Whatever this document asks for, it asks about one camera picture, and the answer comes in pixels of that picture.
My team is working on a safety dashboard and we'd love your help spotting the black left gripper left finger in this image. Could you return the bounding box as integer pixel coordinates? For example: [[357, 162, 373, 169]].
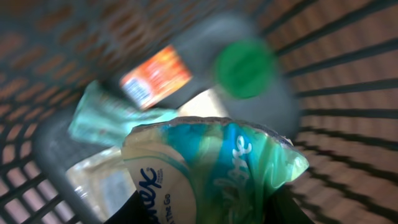
[[104, 191, 146, 224]]

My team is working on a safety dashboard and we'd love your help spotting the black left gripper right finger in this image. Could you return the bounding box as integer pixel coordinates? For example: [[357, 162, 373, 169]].
[[270, 186, 314, 224]]

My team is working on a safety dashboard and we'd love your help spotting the beige plastic pouch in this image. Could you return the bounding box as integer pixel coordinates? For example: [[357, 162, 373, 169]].
[[67, 86, 227, 222]]

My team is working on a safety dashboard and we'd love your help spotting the teal Kleenex tissue pack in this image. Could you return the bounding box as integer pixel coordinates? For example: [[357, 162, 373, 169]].
[[121, 116, 309, 223]]

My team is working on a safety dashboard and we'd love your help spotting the orange small box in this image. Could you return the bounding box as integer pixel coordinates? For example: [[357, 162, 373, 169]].
[[119, 45, 192, 110]]

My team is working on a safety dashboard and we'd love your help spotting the green lid jar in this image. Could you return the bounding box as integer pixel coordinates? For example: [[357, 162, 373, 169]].
[[158, 12, 300, 139]]

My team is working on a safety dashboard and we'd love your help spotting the grey plastic basket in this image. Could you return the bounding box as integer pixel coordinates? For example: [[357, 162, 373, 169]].
[[1, 0, 397, 223]]

